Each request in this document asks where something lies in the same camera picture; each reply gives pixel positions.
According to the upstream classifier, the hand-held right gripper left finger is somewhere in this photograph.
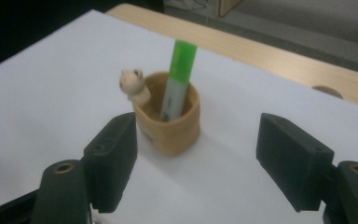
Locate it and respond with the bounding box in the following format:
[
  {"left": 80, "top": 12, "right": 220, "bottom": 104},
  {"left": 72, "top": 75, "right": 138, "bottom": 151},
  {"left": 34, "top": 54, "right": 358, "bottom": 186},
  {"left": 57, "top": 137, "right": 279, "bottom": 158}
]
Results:
[{"left": 83, "top": 111, "right": 139, "bottom": 215}]

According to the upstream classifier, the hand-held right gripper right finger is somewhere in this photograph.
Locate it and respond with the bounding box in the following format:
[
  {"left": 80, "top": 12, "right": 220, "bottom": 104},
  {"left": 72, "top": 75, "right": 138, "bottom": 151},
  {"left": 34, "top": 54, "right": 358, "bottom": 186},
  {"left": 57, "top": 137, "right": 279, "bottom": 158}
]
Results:
[{"left": 255, "top": 112, "right": 336, "bottom": 214}]

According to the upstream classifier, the tan bear pen holder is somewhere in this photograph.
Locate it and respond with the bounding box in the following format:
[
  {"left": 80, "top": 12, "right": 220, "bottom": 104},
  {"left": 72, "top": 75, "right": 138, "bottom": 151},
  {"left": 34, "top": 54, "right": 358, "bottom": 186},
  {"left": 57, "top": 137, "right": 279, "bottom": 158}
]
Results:
[{"left": 118, "top": 68, "right": 201, "bottom": 158}]

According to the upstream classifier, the green capped highlighter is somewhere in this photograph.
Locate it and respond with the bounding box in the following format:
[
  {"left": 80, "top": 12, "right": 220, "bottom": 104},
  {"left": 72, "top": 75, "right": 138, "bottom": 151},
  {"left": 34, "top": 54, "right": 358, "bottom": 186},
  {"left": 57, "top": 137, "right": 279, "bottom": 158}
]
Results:
[{"left": 159, "top": 39, "right": 199, "bottom": 122}]

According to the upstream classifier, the light wooden table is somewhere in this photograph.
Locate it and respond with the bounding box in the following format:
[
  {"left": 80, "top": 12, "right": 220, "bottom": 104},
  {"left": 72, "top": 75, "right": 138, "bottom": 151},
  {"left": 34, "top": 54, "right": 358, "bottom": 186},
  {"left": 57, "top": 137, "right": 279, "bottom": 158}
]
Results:
[{"left": 105, "top": 3, "right": 358, "bottom": 111}]

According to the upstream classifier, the round table cable grommet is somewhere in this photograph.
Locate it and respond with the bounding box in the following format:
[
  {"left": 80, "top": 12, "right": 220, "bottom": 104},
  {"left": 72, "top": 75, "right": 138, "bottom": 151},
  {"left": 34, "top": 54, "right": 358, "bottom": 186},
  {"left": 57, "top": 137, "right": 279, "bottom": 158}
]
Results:
[{"left": 311, "top": 85, "right": 345, "bottom": 101}]

